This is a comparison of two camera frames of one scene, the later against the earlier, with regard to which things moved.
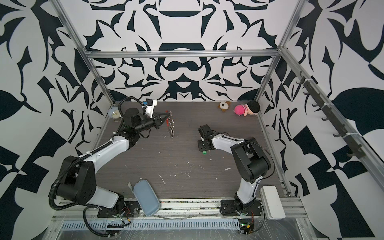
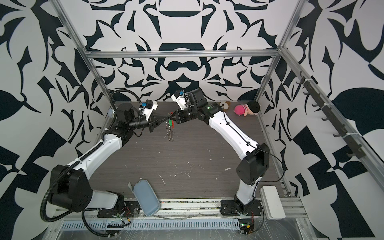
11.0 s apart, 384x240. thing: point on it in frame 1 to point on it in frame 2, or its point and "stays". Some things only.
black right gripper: x=201 y=148 to x=182 y=118
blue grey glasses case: x=145 y=197 stays
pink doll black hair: x=251 y=108 stays
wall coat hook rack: x=327 y=110 stays
